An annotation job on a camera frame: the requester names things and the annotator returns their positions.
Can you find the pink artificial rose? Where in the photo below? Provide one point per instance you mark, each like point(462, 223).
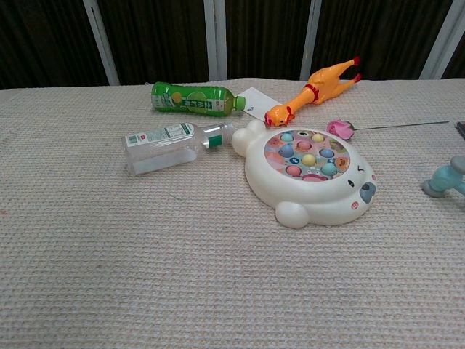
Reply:
point(339, 129)

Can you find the clear plastic bottle green label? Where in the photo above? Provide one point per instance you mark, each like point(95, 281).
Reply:
point(160, 152)

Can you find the black pleated curtain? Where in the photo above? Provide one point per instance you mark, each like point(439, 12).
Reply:
point(163, 36)

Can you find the beige woven table cloth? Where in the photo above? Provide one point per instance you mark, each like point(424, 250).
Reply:
point(109, 254)

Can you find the white paper card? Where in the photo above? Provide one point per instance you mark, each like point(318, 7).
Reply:
point(256, 100)

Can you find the white bear button toy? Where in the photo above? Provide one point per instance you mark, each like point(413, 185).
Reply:
point(309, 196)

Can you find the orange rubber chicken toy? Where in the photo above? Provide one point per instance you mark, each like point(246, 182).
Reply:
point(312, 94)

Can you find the red flat case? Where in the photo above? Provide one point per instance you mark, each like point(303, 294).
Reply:
point(461, 130)

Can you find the green tea bottle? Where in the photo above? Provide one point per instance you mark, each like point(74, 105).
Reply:
point(189, 100)

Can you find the white metal frame post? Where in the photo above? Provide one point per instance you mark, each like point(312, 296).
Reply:
point(310, 40)
point(441, 43)
point(215, 40)
point(101, 43)

